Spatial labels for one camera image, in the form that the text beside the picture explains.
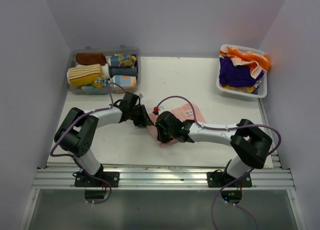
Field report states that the aluminium table edge rail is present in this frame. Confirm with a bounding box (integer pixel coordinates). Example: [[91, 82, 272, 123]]
[[32, 164, 295, 190]]

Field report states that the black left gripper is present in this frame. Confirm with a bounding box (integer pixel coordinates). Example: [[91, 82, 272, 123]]
[[129, 103, 154, 127]]

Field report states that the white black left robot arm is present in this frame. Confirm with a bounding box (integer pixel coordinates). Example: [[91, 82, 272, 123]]
[[50, 93, 153, 186]]

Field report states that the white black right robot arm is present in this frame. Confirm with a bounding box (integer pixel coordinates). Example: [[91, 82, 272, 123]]
[[155, 111, 273, 186]]

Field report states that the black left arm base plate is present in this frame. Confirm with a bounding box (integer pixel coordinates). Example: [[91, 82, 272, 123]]
[[72, 171, 120, 187]]

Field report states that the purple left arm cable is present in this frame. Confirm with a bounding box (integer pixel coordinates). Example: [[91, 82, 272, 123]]
[[49, 82, 128, 205]]

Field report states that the yellow striped rolled towel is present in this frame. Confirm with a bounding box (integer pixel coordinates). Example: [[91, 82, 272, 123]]
[[66, 64, 106, 88]]

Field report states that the light blue orange rolled towel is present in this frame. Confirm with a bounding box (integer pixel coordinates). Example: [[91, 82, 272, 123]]
[[110, 75, 137, 87]]

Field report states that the pink terry towel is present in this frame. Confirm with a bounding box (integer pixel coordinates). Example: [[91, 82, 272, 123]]
[[147, 103, 206, 147]]

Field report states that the blue yellow patterned rolled towel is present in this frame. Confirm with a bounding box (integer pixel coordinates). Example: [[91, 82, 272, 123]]
[[107, 54, 137, 69]]

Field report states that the orange white towel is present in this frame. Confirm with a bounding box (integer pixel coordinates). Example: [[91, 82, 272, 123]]
[[219, 46, 272, 79]]

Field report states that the dark blue rolled towel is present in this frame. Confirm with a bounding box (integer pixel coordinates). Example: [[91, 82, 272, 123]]
[[108, 67, 138, 77]]

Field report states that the purple towel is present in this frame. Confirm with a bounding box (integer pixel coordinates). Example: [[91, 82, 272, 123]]
[[219, 58, 264, 87]]

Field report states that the clear plastic storage bin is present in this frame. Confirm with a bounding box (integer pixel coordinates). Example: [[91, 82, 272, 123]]
[[66, 47, 141, 95]]

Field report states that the white rolled towel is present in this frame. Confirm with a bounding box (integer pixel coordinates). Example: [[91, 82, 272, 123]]
[[101, 64, 112, 79]]

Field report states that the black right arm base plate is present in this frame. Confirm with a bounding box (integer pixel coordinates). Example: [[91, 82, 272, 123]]
[[206, 169, 253, 188]]

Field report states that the white plastic laundry basket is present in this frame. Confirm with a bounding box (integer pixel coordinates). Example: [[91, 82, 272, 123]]
[[216, 44, 272, 101]]

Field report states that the brown rolled towel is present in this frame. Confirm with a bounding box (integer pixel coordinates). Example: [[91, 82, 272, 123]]
[[75, 53, 107, 66]]

